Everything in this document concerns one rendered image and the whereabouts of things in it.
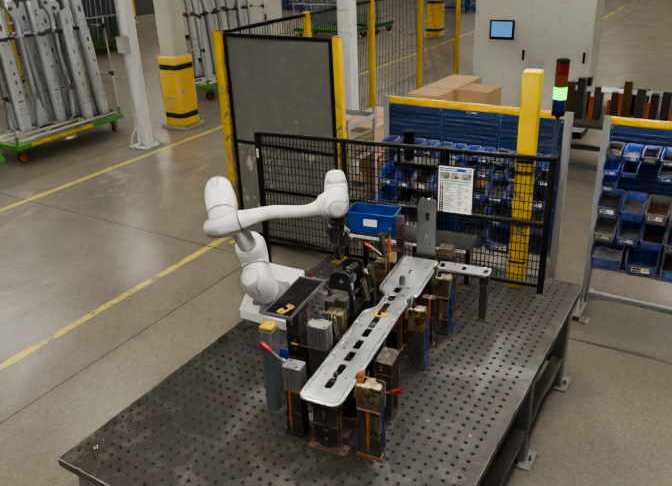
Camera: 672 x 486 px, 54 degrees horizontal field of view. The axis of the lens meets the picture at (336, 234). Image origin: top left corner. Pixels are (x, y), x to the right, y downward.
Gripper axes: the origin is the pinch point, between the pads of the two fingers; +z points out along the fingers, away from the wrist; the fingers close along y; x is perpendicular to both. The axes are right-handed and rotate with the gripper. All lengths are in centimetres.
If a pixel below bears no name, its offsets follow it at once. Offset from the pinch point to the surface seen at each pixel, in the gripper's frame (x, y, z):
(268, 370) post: -54, -3, 37
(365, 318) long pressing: -3.2, 16.1, 30.5
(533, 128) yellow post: 117, 50, -37
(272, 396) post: -54, -2, 51
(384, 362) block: -33, 45, 28
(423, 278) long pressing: 47, 20, 31
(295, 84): 186, -173, -29
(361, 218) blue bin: 75, -37, 19
